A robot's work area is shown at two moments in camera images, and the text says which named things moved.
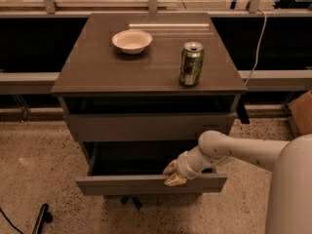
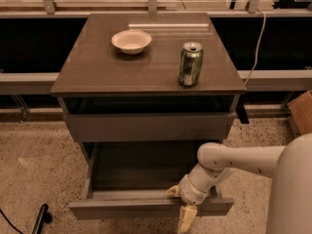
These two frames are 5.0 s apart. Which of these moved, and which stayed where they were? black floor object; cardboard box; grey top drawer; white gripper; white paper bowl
Moved: white gripper
Stayed: black floor object; cardboard box; white paper bowl; grey top drawer
